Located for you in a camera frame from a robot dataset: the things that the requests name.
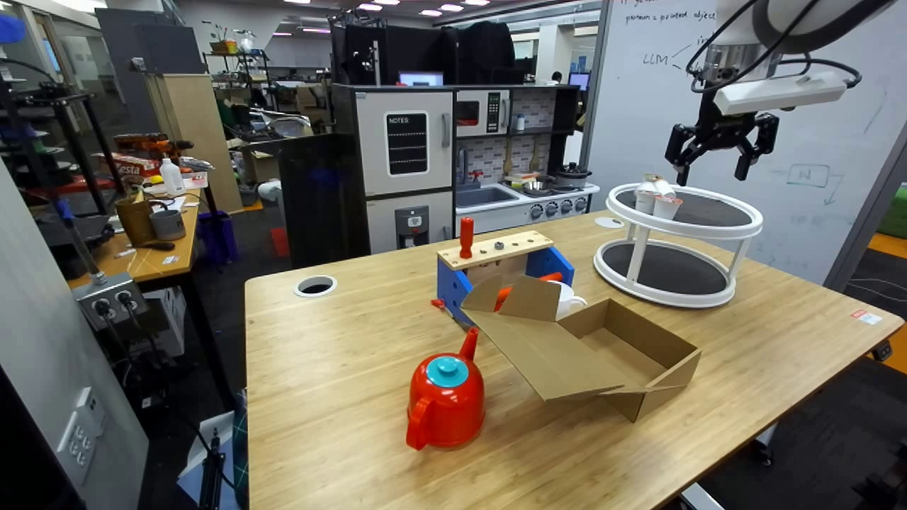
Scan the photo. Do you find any red white warning sticker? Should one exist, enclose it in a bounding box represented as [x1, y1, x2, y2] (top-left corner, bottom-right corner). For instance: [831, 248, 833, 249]
[860, 312, 882, 326]

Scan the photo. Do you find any blue wooden toy bench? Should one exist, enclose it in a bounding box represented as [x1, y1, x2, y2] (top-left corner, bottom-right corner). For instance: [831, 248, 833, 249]
[433, 231, 576, 326]

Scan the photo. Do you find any wooden side desk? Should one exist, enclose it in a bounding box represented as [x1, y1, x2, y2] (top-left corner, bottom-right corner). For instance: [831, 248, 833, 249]
[94, 197, 202, 287]

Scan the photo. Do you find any white cup on stand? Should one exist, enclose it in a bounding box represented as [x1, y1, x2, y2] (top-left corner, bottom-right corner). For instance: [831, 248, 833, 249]
[634, 180, 656, 212]
[656, 181, 684, 219]

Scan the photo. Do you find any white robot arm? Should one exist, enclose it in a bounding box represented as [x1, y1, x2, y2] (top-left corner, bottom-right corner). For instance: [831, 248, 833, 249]
[667, 0, 896, 184]

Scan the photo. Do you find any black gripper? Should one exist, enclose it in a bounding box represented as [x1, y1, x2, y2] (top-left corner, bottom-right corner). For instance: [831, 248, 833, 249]
[667, 95, 779, 187]

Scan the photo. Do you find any red toy peg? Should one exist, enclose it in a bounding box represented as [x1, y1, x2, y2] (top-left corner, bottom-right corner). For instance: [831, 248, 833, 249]
[460, 219, 473, 258]

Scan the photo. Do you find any white toy kitchen set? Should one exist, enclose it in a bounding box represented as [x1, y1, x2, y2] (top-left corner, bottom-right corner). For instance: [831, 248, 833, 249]
[328, 85, 599, 252]

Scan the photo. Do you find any red toy teapot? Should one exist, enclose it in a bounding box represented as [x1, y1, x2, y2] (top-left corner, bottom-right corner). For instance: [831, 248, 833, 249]
[406, 330, 485, 452]

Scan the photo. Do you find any toy microwave oven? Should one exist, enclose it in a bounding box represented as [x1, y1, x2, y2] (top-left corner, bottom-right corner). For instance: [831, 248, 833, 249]
[453, 92, 511, 137]

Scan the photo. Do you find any white spray bottle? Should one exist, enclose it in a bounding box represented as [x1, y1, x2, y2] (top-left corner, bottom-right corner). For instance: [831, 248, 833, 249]
[158, 157, 185, 197]

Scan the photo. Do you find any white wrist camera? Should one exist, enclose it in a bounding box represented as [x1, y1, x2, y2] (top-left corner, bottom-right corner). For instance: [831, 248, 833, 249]
[714, 75, 847, 117]

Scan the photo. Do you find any small cardboard box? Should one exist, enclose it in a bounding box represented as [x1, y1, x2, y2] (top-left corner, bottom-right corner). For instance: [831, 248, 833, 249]
[116, 197, 185, 248]

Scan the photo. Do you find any whiteboard with writing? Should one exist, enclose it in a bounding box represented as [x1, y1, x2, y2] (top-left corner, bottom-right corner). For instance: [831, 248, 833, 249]
[586, 0, 907, 283]

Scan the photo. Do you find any white two-tier round stand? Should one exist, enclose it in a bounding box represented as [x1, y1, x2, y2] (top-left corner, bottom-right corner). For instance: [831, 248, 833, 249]
[592, 181, 762, 310]

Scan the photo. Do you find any open cardboard box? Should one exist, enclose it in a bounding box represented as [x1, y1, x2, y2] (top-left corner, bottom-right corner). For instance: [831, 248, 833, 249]
[463, 278, 699, 423]

